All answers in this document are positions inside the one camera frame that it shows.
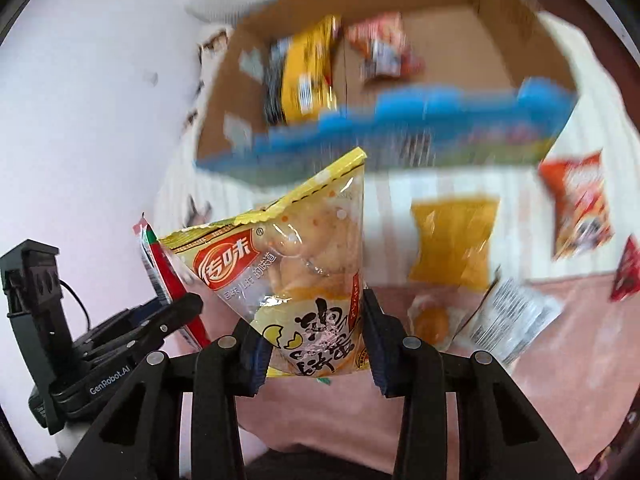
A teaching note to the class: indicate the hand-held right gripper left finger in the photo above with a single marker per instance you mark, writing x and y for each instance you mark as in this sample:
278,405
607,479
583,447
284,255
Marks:
256,365

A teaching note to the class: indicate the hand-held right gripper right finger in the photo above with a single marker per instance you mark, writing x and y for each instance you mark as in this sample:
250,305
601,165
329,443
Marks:
382,375

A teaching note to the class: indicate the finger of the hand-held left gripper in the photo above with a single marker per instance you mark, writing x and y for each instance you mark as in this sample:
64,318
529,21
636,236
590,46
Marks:
130,317
170,317

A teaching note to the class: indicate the red and white snack packet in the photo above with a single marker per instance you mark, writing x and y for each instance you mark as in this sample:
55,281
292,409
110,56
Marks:
170,275

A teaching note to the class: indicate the clear braised egg packet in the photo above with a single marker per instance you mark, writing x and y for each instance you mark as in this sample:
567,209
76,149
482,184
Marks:
432,322

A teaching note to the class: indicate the yellow clear quail egg packet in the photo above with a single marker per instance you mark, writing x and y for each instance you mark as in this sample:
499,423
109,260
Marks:
300,260

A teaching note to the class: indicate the white black-text snack packet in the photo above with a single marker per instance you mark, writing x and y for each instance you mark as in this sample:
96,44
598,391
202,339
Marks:
505,315

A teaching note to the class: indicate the plain orange-yellow snack packet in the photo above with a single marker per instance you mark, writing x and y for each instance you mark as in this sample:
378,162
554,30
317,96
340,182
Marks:
450,245

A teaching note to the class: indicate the orange panda print snack packet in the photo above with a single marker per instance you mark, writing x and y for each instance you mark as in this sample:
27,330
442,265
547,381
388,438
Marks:
580,200

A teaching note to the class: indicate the small red snack packet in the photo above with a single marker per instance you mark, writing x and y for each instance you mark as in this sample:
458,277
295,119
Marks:
627,275

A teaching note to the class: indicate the cardboard box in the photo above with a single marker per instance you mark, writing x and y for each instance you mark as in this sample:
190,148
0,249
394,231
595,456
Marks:
450,50

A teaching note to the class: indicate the black snack packet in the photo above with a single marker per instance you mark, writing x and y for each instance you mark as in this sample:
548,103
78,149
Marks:
272,85

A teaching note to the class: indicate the yellow snack packet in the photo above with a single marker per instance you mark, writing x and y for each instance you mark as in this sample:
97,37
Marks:
307,70

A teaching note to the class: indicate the orange seed snack packet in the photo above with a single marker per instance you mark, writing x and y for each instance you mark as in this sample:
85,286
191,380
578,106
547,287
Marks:
380,45

